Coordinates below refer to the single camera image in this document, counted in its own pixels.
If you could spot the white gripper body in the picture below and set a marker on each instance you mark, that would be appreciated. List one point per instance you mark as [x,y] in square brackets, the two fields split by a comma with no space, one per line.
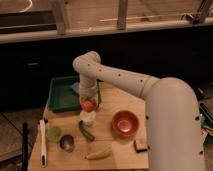
[87,87]

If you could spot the red apple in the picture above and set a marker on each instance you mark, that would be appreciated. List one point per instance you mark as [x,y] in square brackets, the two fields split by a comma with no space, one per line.
[88,105]

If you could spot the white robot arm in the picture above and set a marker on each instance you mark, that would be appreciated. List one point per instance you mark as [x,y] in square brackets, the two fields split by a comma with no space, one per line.
[171,109]

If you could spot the white paper cup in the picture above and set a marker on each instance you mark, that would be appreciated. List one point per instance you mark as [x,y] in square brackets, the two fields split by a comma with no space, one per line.
[87,117]

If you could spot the small metal cup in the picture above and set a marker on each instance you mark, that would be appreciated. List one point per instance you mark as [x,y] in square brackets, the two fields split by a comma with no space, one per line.
[67,143]

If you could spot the green plastic tray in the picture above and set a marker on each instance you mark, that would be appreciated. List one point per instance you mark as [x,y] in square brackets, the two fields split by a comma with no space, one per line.
[62,97]

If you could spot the green cucumber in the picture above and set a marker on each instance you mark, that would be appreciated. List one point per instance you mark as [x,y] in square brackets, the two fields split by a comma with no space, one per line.
[85,133]

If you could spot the orange bowl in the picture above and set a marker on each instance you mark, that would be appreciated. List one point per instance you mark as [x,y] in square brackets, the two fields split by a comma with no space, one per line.
[125,124]

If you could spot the light green round lid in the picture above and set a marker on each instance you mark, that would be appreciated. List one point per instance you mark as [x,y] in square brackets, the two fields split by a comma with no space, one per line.
[54,134]

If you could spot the yellow corn cob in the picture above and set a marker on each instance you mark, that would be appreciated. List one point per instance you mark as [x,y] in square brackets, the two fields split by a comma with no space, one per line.
[99,154]

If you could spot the black pole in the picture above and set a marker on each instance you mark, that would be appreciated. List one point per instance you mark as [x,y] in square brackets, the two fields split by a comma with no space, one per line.
[25,147]

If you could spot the brown sponge block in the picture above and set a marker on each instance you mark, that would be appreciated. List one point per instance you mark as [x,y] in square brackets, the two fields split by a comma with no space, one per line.
[140,146]

